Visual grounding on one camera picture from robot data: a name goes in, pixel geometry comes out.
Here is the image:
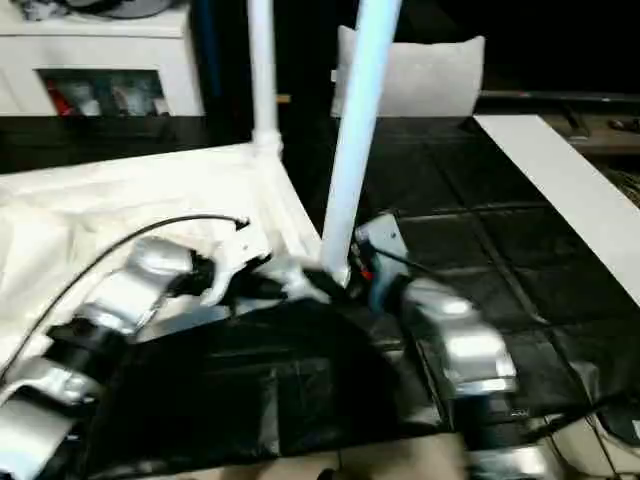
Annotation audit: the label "black table mat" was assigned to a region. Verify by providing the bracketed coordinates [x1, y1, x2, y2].
[0, 114, 640, 474]

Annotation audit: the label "black couch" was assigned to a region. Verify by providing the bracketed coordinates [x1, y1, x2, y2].
[199, 0, 640, 119]

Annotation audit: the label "loose floor cables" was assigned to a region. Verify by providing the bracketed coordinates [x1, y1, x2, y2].
[539, 409, 640, 480]

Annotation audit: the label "silver and black helmet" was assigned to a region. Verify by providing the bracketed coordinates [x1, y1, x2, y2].
[63, 0, 190, 19]

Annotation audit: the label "white plastic table leg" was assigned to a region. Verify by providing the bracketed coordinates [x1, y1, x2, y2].
[246, 0, 287, 157]
[318, 0, 404, 290]

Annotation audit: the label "white plastic table top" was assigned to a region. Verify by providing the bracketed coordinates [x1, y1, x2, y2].
[0, 141, 354, 361]

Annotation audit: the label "white cabinet with glass doors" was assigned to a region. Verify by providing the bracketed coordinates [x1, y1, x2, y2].
[0, 8, 207, 118]

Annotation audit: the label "grey cushion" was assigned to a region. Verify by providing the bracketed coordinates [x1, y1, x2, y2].
[330, 23, 487, 119]

